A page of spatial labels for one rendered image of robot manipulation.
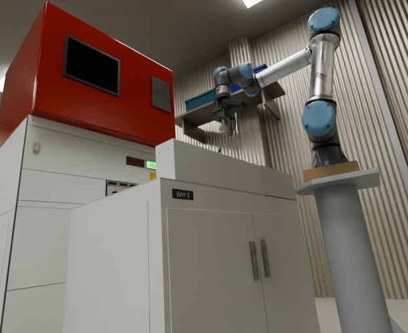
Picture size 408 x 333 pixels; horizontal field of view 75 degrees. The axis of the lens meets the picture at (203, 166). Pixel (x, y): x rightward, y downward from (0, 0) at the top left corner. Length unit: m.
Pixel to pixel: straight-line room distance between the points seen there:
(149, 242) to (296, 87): 3.26
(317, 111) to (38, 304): 1.27
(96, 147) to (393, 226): 2.80
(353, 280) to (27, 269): 1.19
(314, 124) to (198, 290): 0.70
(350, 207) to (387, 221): 2.14
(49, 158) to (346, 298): 1.29
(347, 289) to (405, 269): 2.17
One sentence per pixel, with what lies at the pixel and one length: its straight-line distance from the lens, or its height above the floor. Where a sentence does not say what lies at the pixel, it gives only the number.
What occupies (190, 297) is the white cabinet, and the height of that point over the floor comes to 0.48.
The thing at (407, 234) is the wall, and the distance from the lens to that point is 3.26.
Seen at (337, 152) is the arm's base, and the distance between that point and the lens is 1.18.
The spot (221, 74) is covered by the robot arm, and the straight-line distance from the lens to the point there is 1.35.
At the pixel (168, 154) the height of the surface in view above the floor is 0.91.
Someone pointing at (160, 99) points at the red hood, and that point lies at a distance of 1.77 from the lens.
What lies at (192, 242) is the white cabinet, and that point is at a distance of 0.84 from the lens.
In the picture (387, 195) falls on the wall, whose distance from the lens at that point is 3.27.
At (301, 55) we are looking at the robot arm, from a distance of 1.41.
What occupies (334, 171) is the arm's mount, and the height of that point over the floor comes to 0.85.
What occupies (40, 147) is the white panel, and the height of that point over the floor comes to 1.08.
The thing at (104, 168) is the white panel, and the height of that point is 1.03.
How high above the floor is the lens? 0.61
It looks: 17 degrees up
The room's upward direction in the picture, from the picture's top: 5 degrees counter-clockwise
